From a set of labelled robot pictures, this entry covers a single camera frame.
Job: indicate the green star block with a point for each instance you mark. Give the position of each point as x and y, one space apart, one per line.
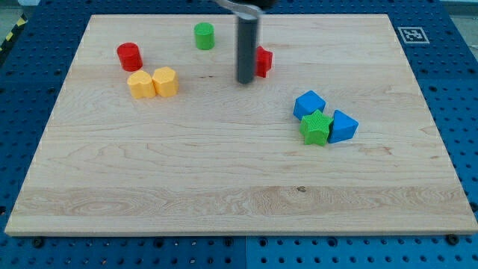
315 128

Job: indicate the blue cube block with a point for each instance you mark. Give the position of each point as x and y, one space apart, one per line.
307 104

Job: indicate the red star block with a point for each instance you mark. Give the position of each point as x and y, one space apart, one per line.
263 61

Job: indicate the wooden board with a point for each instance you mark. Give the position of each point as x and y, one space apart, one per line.
222 158

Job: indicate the yellow hexagon block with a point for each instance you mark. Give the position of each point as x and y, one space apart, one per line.
166 82

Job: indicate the blue triangle block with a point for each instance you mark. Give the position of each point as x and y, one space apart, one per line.
343 127

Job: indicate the green cylinder block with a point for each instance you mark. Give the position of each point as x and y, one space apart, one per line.
204 35

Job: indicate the yellow heart block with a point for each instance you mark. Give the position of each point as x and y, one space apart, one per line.
141 85

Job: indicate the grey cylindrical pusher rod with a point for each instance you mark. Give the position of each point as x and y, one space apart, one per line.
247 28

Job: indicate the red cylinder block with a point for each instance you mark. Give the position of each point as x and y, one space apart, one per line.
129 57

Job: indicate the white fiducial marker tag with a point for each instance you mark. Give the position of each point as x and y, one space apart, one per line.
413 35

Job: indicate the black bolt left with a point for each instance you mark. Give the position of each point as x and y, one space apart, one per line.
37 242

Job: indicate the black bolt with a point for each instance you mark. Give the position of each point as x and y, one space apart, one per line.
37 242
452 239

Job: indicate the black bolt right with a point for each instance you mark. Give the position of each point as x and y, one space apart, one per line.
452 239

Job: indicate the yellow black hazard tape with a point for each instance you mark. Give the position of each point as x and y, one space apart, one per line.
13 35

